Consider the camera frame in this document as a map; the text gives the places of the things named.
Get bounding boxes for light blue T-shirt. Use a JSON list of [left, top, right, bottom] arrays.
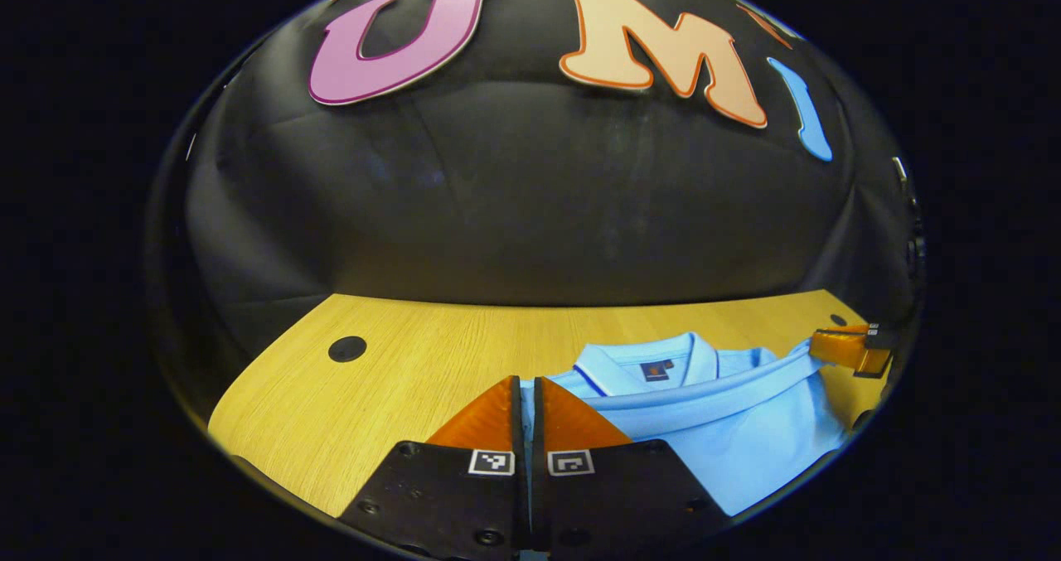
[[521, 333, 855, 518]]

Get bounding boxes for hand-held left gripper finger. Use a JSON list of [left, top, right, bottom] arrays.
[[336, 376, 531, 561], [532, 376, 730, 558]]

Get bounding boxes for black backdrop cloth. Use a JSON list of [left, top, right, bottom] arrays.
[[149, 0, 925, 363]]

